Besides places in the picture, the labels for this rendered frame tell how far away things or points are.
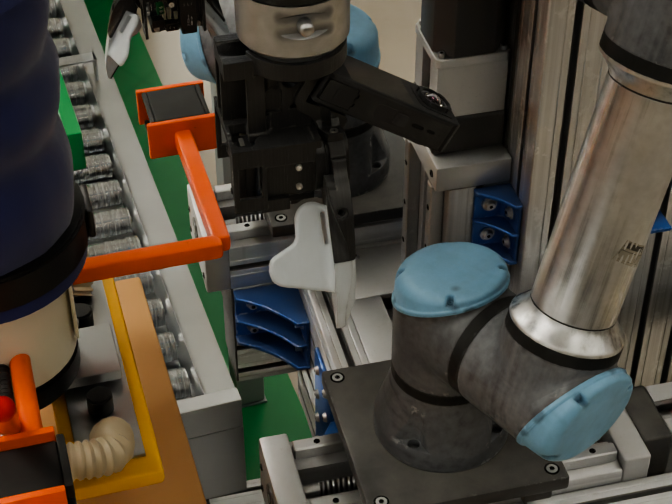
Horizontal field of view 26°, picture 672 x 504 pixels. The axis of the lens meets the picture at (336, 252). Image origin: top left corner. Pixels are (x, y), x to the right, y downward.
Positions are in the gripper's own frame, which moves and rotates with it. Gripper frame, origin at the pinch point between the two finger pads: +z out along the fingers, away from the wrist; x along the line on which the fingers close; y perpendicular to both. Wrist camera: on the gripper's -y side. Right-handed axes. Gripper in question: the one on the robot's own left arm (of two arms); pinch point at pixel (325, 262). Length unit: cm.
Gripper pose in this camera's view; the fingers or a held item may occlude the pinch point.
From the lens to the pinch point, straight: 109.3
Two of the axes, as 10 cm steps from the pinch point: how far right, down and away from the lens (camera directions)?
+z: 0.0, 7.7, 6.4
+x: 2.4, 6.2, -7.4
